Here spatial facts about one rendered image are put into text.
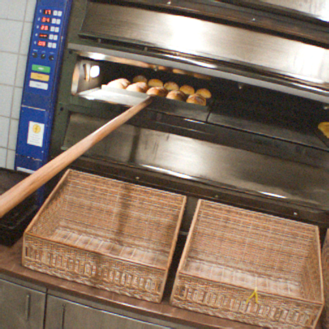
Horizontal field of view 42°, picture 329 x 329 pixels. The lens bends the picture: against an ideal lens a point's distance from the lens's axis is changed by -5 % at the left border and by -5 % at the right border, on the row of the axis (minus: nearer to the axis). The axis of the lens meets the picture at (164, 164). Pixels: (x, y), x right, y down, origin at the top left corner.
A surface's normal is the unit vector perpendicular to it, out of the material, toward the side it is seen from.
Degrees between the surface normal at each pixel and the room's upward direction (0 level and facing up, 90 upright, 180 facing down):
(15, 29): 90
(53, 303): 91
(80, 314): 90
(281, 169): 70
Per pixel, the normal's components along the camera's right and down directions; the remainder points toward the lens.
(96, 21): -0.08, -0.10
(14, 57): -0.15, 0.24
